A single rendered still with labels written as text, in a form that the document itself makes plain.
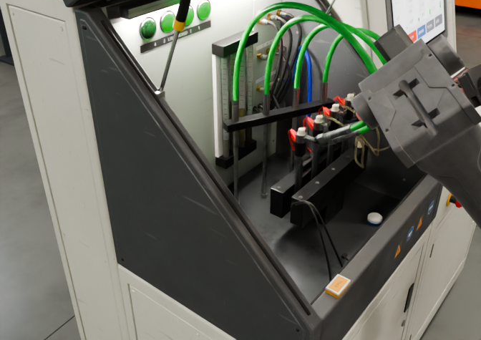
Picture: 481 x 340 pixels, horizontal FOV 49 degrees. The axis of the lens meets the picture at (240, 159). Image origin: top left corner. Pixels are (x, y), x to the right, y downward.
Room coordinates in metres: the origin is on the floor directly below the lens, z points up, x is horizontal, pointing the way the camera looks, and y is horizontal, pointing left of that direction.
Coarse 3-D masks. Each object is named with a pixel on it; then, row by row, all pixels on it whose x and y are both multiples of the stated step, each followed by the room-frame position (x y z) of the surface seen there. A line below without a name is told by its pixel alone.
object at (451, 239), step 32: (352, 0) 1.42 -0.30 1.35; (384, 0) 1.51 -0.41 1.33; (448, 0) 1.88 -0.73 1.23; (384, 32) 1.48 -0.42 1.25; (448, 32) 1.85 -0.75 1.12; (448, 192) 1.27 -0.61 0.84; (448, 224) 1.35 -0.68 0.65; (448, 256) 1.46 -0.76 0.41; (448, 288) 1.59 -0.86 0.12; (416, 320) 1.27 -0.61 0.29
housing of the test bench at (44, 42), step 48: (0, 0) 1.19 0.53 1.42; (48, 0) 1.07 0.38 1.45; (48, 48) 1.09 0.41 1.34; (48, 96) 1.12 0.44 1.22; (48, 144) 1.15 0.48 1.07; (96, 144) 1.03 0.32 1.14; (48, 192) 1.18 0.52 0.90; (96, 192) 1.04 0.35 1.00; (96, 240) 1.07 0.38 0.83; (96, 288) 1.10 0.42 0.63; (96, 336) 1.13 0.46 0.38
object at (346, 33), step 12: (264, 12) 1.16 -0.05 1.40; (312, 12) 1.08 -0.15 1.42; (324, 12) 1.08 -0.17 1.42; (252, 24) 1.18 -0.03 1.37; (336, 24) 1.05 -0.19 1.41; (348, 36) 1.03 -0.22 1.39; (240, 48) 1.20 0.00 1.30; (360, 48) 1.01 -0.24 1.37; (240, 60) 1.21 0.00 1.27; (372, 72) 0.99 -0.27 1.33
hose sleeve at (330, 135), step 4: (340, 128) 1.03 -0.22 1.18; (344, 128) 1.02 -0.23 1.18; (348, 128) 1.01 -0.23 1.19; (328, 132) 1.05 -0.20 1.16; (332, 132) 1.04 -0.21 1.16; (336, 132) 1.03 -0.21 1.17; (340, 132) 1.02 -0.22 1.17; (344, 132) 1.02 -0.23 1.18; (348, 132) 1.01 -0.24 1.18; (324, 136) 1.05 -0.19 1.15; (328, 136) 1.04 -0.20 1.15; (332, 136) 1.04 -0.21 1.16; (336, 136) 1.03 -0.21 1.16; (340, 136) 1.03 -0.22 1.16
